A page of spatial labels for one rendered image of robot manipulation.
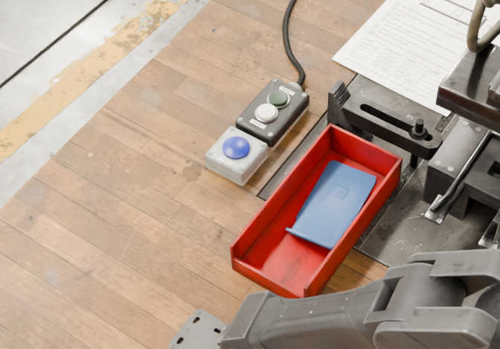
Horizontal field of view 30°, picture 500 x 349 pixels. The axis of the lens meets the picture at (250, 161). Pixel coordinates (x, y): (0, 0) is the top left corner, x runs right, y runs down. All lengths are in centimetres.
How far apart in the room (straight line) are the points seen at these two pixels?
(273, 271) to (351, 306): 35
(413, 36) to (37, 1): 172
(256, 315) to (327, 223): 29
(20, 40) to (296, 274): 182
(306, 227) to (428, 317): 49
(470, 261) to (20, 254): 70
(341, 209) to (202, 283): 22
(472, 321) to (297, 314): 24
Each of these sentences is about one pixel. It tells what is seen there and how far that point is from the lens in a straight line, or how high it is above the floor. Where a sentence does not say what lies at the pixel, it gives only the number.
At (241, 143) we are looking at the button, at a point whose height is 94.
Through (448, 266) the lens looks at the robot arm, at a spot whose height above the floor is 126.
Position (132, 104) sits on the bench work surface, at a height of 90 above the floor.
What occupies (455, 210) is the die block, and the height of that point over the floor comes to 92.
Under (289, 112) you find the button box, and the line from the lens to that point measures 140.
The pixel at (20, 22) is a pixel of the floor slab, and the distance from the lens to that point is 299.
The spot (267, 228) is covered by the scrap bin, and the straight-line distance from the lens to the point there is 131.
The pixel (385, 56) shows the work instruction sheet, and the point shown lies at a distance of 152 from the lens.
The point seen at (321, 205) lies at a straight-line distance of 132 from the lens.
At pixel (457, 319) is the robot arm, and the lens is 82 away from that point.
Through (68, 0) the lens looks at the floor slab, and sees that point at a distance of 303.
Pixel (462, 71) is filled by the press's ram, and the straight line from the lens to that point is 118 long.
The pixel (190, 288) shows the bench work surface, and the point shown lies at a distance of 127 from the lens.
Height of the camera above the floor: 200
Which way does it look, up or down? 53 degrees down
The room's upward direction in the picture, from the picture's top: 4 degrees counter-clockwise
